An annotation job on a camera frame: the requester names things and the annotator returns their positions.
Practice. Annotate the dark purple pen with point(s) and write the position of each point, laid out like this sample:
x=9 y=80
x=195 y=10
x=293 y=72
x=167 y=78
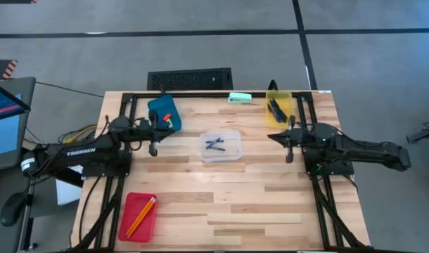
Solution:
x=276 y=116

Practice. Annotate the short dark pen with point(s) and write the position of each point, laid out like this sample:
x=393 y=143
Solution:
x=270 y=107

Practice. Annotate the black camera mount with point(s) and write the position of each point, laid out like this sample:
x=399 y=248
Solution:
x=273 y=85

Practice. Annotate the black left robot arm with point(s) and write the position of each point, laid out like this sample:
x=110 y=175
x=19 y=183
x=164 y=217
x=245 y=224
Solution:
x=81 y=152

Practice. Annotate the red eraser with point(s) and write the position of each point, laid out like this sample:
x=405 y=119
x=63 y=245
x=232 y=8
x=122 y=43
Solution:
x=167 y=116

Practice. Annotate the black chair base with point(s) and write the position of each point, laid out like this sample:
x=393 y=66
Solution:
x=423 y=133

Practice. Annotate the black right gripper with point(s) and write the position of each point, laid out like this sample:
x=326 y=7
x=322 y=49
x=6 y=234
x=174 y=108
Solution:
x=291 y=138

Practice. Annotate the white box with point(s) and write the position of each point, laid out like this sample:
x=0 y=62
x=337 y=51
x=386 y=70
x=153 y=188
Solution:
x=67 y=193

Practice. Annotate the blue grey crayon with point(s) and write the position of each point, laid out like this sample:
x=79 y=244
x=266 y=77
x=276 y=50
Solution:
x=214 y=141

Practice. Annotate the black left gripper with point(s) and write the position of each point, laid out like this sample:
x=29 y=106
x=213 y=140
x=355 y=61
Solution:
x=153 y=147

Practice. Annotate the black orange striped plate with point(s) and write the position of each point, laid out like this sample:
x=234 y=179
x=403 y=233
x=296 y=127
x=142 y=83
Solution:
x=0 y=68

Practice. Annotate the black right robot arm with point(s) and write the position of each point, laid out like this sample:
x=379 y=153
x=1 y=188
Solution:
x=369 y=152

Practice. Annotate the computer monitor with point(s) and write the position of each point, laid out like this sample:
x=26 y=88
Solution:
x=3 y=133

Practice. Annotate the black perforated floor mat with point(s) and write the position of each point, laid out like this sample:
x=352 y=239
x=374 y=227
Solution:
x=190 y=79

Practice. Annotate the red plastic bin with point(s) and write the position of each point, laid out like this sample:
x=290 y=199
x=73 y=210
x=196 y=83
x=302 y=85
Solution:
x=130 y=207

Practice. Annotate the long black marker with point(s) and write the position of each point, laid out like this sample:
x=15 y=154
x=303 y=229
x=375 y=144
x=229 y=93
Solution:
x=279 y=109

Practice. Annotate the teal plastic bin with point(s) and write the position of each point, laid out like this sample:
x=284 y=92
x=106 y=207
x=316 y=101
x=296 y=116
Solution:
x=161 y=105

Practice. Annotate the mint green stapler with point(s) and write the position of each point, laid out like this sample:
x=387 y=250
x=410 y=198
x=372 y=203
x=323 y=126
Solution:
x=240 y=97

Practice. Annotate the purple blue crayon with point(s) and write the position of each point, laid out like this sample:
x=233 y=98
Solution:
x=218 y=143
x=216 y=148

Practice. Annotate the black computer mouse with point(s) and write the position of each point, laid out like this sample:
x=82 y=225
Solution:
x=12 y=210

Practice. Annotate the yellow plastic bin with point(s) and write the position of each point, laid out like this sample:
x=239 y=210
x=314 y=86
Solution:
x=288 y=98

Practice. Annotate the clear plastic bin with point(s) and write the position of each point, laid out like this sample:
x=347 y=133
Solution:
x=235 y=154

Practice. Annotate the black aluminium rig frame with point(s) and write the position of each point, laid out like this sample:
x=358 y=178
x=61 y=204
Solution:
x=218 y=95

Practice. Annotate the grey desk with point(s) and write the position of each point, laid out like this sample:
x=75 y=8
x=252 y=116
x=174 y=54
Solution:
x=10 y=182

